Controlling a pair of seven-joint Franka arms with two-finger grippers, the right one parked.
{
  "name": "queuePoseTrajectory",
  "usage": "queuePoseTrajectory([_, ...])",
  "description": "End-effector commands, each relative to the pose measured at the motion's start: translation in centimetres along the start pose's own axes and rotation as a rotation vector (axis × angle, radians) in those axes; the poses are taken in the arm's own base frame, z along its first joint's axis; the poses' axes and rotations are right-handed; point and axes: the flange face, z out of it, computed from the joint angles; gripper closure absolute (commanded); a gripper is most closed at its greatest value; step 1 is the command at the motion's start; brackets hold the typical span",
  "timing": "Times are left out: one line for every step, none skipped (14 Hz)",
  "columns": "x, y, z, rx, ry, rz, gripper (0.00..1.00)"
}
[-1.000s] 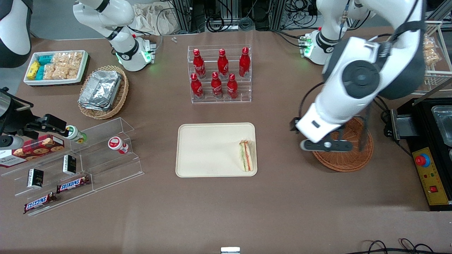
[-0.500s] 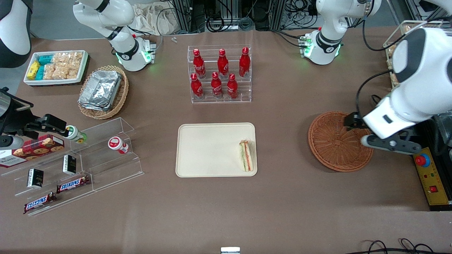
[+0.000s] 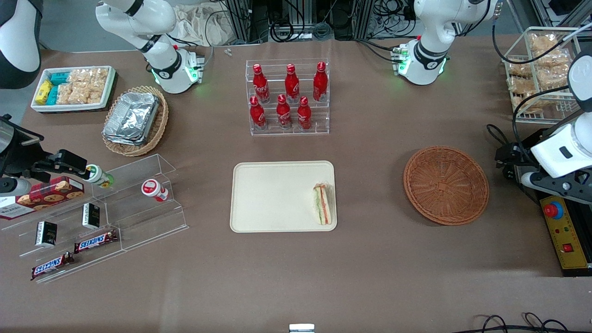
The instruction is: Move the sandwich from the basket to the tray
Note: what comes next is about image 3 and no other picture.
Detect coiled black cable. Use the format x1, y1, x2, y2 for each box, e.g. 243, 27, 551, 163
270, 18, 295, 43

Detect yellow emergency stop box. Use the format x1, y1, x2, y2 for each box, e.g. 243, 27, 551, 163
540, 197, 592, 277

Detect black floor cables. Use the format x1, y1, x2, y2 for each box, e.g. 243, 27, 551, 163
462, 312, 570, 333

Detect brown wicker basket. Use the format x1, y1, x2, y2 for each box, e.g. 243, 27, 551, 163
403, 146, 490, 226

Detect white wire basket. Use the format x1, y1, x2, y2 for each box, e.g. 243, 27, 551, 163
502, 27, 582, 124

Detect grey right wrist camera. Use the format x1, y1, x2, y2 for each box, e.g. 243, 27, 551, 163
0, 178, 32, 197

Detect red lid yogurt cup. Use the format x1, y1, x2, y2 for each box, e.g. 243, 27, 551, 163
141, 179, 169, 202

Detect triangle sandwich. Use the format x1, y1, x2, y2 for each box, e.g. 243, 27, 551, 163
313, 183, 334, 226

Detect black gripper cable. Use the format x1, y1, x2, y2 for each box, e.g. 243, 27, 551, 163
487, 86, 570, 155

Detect aluminium foil tray stack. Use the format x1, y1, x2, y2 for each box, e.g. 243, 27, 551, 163
103, 92, 160, 147

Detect Snickers chocolate bar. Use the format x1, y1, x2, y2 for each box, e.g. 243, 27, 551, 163
74, 230, 118, 253
31, 252, 74, 281

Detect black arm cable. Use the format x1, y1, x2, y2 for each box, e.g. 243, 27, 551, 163
491, 0, 592, 60

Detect clear acrylic stepped shelf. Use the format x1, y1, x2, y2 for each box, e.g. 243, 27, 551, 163
0, 154, 189, 284

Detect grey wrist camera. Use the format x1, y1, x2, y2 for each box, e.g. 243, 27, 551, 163
520, 171, 592, 205
0, 178, 32, 197

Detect beige plastic tray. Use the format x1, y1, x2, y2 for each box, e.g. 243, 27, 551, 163
230, 160, 338, 233

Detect green lid yogurt cup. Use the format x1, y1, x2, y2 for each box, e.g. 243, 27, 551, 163
86, 165, 114, 189

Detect red tartan cookie box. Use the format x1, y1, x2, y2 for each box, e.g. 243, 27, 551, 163
0, 176, 85, 221

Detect clear bagged pastry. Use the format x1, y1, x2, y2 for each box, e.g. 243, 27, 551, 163
531, 49, 570, 72
506, 60, 532, 79
529, 33, 559, 51
508, 76, 533, 96
513, 92, 562, 115

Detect red cola bottle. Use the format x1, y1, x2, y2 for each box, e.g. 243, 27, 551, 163
277, 94, 293, 130
313, 62, 328, 102
250, 96, 267, 130
297, 96, 312, 130
284, 64, 300, 103
252, 64, 271, 103

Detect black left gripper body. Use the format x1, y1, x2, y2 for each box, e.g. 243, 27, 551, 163
496, 142, 537, 179

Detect aluminium frame rack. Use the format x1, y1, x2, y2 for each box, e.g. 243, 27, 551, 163
224, 0, 412, 44

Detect white snack tray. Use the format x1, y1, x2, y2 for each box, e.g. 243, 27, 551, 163
31, 66, 117, 113

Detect small black box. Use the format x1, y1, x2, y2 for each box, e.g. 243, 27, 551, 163
36, 221, 58, 248
82, 203, 101, 230

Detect light wicker basket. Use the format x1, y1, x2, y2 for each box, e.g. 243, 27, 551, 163
102, 86, 169, 157

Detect beige cloth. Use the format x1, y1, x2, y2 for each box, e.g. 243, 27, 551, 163
173, 5, 232, 47

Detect clear acrylic bottle rack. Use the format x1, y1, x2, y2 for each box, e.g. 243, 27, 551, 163
245, 58, 330, 136

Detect yellow snack packet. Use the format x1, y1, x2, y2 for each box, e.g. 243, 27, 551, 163
36, 80, 52, 105

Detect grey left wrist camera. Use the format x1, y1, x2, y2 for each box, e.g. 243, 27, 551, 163
520, 171, 592, 205

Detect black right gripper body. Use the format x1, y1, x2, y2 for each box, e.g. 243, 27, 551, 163
0, 116, 58, 180

